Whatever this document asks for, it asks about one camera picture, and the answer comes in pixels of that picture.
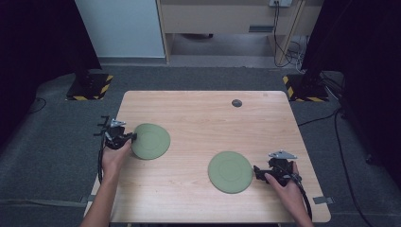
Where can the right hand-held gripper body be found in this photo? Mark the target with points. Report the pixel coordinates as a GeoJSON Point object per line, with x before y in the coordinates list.
{"type": "Point", "coordinates": [279, 168]}

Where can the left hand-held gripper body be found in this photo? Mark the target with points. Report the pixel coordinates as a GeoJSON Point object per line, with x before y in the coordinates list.
{"type": "Point", "coordinates": [115, 137]}

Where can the green round plate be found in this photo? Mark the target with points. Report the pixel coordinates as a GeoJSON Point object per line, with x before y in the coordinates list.
{"type": "Point", "coordinates": [151, 142]}
{"type": "Point", "coordinates": [230, 172]}

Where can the person's left hand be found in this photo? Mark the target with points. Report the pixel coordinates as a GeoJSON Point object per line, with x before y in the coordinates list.
{"type": "Point", "coordinates": [112, 162]}

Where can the person's right hand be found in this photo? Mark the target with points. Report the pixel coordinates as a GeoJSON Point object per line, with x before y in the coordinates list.
{"type": "Point", "coordinates": [290, 197]}

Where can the hazard-striped black stand base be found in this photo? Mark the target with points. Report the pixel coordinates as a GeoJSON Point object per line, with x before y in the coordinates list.
{"type": "Point", "coordinates": [90, 90]}
{"type": "Point", "coordinates": [304, 93]}

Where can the grey tape strip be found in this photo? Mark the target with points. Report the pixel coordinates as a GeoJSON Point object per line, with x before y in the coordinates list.
{"type": "Point", "coordinates": [86, 199]}
{"type": "Point", "coordinates": [323, 200]}

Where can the grey round table grommet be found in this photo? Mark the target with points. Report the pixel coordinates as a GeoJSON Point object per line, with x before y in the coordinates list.
{"type": "Point", "coordinates": [236, 103]}

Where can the white panel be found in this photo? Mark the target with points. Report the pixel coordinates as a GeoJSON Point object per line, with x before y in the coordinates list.
{"type": "Point", "coordinates": [123, 28]}

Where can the black curtain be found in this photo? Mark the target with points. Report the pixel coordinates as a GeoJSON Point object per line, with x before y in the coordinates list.
{"type": "Point", "coordinates": [369, 63]}
{"type": "Point", "coordinates": [31, 47]}

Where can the light wooden desk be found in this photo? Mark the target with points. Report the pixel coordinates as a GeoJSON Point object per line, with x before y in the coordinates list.
{"type": "Point", "coordinates": [220, 15]}

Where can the white power outlet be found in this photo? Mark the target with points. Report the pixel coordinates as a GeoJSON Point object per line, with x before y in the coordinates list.
{"type": "Point", "coordinates": [280, 3]}

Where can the black stand post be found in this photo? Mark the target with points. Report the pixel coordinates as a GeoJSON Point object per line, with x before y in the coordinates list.
{"type": "Point", "coordinates": [315, 56]}
{"type": "Point", "coordinates": [82, 56]}

